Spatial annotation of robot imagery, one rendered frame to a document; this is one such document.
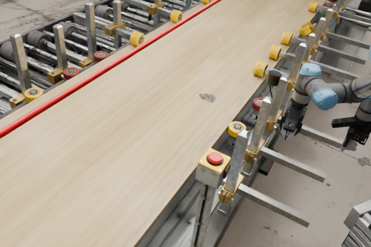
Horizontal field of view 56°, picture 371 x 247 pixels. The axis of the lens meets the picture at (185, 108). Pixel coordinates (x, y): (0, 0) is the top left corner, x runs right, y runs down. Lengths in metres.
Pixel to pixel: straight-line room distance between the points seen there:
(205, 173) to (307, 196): 1.78
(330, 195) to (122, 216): 1.85
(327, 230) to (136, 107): 1.53
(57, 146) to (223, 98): 0.81
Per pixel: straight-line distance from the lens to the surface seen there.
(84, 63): 2.10
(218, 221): 1.48
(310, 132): 1.78
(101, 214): 1.23
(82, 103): 1.67
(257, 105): 1.75
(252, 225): 2.39
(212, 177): 0.96
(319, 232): 2.53
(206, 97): 1.74
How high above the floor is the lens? 1.90
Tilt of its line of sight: 37 degrees down
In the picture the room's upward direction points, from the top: 7 degrees clockwise
